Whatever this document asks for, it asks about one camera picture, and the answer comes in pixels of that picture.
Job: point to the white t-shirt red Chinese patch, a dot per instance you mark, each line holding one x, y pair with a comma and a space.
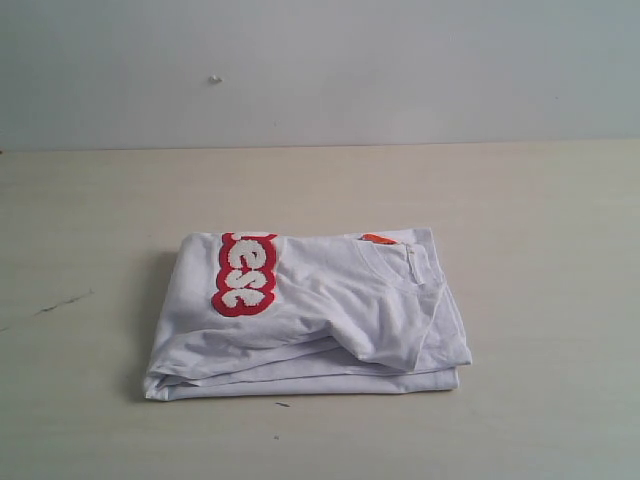
251, 314

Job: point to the orange neck tag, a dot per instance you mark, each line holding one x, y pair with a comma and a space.
377, 239

